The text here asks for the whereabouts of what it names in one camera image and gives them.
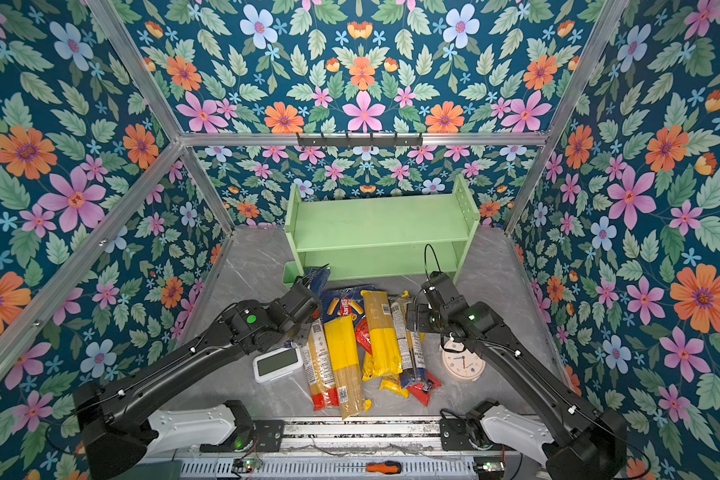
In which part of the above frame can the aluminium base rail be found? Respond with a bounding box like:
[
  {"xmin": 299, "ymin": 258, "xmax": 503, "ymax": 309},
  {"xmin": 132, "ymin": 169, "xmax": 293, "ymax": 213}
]
[{"xmin": 143, "ymin": 413, "xmax": 613, "ymax": 457}]

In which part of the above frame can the metal hook rail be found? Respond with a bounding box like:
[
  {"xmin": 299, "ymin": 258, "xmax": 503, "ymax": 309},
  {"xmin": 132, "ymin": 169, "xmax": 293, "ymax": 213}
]
[{"xmin": 296, "ymin": 133, "xmax": 424, "ymax": 148}]

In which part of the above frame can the blue Barilla spaghetti box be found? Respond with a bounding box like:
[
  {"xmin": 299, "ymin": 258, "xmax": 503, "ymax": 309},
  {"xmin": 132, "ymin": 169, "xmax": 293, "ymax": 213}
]
[{"xmin": 301, "ymin": 264, "xmax": 331, "ymax": 296}]

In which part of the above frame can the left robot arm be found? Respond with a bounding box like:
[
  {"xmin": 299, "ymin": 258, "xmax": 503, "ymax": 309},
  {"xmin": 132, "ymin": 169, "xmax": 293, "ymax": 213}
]
[{"xmin": 73, "ymin": 283, "xmax": 320, "ymax": 479}]

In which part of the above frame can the red-ended spaghetti bag white label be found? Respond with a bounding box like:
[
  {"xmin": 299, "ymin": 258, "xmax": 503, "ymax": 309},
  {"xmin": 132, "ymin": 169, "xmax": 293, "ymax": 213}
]
[{"xmin": 300, "ymin": 320, "xmax": 340, "ymax": 411}]

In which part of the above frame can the orange handled screwdriver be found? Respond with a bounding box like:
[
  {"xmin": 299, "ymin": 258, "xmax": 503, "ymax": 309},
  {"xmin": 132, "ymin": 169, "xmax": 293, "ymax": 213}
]
[{"xmin": 312, "ymin": 460, "xmax": 403, "ymax": 475}]

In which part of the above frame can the red spaghetti bag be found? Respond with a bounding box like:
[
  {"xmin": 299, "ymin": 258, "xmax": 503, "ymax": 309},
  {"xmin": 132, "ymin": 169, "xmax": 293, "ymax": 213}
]
[{"xmin": 355, "ymin": 319, "xmax": 442, "ymax": 407}]

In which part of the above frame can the yellow-banded spaghetti bag barcode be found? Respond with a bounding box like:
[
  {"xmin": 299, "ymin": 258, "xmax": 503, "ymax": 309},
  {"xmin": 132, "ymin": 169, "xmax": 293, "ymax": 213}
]
[{"xmin": 361, "ymin": 290, "xmax": 402, "ymax": 377}]

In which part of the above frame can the clear spaghetti bag blue end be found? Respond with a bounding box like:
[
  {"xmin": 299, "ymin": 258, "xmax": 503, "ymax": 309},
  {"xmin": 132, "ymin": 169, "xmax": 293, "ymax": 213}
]
[{"xmin": 391, "ymin": 296, "xmax": 428, "ymax": 389}]

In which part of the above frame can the green two-tier shelf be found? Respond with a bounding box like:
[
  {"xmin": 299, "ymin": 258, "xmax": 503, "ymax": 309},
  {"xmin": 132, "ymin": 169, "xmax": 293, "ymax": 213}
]
[{"xmin": 282, "ymin": 176, "xmax": 480, "ymax": 285}]

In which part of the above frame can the white digital clock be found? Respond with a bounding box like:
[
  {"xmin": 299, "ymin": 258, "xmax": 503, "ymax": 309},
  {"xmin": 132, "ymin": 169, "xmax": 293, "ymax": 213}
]
[{"xmin": 252, "ymin": 347, "xmax": 303, "ymax": 384}]

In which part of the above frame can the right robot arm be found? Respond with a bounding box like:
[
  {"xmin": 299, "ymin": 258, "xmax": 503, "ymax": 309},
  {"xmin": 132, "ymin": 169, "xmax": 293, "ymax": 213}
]
[{"xmin": 406, "ymin": 271, "xmax": 627, "ymax": 479}]

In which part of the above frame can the yellow spaghetti bag long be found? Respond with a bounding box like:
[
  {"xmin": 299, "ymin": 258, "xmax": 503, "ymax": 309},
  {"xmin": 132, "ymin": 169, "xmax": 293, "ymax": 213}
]
[{"xmin": 324, "ymin": 314, "xmax": 372, "ymax": 420}]

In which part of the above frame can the blue Barilla rigatoni box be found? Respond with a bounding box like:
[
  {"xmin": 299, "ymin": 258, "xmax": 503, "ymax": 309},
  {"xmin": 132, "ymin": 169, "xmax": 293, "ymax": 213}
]
[{"xmin": 319, "ymin": 284, "xmax": 375, "ymax": 325}]

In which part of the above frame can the cream analog alarm clock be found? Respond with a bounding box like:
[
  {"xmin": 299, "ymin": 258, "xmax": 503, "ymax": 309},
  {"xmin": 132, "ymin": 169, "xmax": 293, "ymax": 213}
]
[{"xmin": 441, "ymin": 340, "xmax": 486, "ymax": 381}]

